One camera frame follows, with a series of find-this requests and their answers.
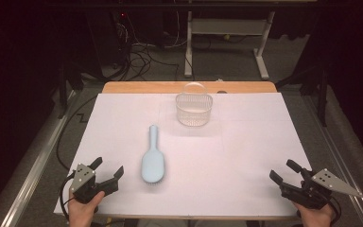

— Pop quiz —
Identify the aluminium floor rail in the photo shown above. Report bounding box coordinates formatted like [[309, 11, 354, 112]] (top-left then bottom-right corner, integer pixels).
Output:
[[0, 91, 77, 227], [305, 94, 363, 227]]

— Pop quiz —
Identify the long black floor cable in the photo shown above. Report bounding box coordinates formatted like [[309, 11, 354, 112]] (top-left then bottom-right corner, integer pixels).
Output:
[[56, 94, 98, 171]]

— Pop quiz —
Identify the white table cover sheet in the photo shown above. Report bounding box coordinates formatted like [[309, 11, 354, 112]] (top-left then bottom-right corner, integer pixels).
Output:
[[53, 92, 313, 218]]

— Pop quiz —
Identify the white metal stand frame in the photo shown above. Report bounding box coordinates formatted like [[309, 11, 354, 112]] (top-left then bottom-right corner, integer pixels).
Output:
[[183, 10, 270, 80]]

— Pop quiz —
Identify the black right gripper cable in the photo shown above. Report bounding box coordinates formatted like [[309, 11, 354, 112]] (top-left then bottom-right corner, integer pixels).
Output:
[[327, 195, 343, 226]]

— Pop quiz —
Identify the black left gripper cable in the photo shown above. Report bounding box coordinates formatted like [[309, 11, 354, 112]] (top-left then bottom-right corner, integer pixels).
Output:
[[59, 171, 77, 221]]

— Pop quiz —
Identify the person's left hand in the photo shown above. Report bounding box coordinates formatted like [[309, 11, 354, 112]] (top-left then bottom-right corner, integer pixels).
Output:
[[67, 190, 106, 227]]

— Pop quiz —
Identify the person's right hand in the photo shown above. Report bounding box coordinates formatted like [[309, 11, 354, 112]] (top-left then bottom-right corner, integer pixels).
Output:
[[292, 201, 335, 227]]

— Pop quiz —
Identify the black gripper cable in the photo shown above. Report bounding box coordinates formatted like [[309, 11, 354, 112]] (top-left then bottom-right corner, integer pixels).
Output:
[[59, 171, 77, 221], [327, 195, 343, 226]]

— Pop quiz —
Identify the white plastic basket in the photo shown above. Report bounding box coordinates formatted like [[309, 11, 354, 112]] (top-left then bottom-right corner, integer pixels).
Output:
[[175, 81, 214, 128]]

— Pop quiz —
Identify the tangle of floor cables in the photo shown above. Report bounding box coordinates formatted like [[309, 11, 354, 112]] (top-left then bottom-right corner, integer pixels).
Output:
[[107, 12, 181, 79]]

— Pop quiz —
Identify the black stand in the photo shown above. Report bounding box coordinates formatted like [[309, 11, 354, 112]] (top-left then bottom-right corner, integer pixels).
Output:
[[275, 62, 330, 127], [58, 60, 86, 119]]

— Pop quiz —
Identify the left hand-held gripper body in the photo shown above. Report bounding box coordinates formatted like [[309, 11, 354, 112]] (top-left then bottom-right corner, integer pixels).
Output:
[[69, 163, 121, 205]]

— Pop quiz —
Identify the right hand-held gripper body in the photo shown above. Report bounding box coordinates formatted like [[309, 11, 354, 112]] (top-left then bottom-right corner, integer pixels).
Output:
[[278, 167, 363, 211]]

